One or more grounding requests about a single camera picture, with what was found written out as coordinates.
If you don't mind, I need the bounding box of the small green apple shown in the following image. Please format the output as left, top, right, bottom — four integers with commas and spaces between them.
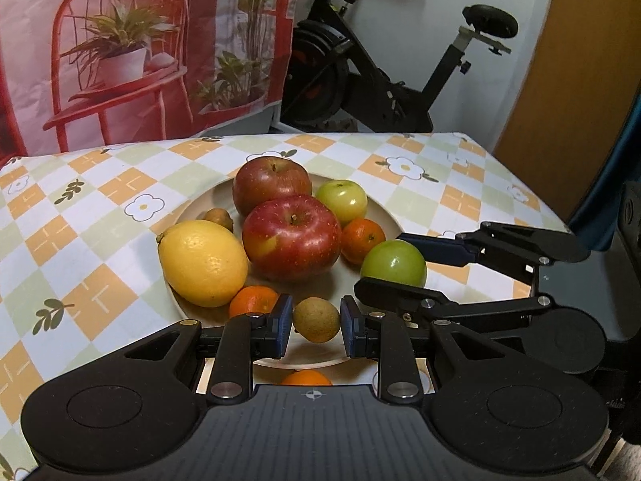
314, 179, 369, 227
361, 240, 428, 290

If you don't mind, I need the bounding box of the brown wooden door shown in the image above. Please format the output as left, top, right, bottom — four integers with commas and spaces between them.
493, 0, 641, 226

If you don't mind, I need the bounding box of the printed red backdrop cloth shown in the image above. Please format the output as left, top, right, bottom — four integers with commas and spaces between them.
0, 0, 306, 158

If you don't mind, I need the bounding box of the bright red apple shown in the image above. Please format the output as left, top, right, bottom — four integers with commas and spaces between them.
242, 194, 343, 281

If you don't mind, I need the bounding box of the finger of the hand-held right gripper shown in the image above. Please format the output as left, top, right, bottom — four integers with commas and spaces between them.
398, 220, 588, 266
353, 275, 554, 321

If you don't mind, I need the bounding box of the black exercise bike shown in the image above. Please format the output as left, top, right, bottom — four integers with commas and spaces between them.
278, 0, 519, 133

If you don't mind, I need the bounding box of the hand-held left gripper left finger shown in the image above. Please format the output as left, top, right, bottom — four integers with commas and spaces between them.
120, 295, 294, 406

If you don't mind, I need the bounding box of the beige round plate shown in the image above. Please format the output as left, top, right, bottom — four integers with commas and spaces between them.
163, 170, 409, 370

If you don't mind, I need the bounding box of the yellow lemon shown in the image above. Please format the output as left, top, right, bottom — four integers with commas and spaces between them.
156, 220, 250, 308

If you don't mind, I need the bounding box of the dull red apple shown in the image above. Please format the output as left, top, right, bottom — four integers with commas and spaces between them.
232, 157, 314, 217

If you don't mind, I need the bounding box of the small orange tangerine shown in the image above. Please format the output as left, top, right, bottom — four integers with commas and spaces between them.
341, 218, 387, 265
229, 285, 280, 319
281, 369, 332, 386

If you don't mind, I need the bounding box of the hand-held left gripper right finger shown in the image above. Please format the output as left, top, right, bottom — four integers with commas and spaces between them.
341, 295, 506, 406

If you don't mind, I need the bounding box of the small brown kiwi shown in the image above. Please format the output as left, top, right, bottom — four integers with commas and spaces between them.
292, 297, 341, 344
203, 208, 234, 234

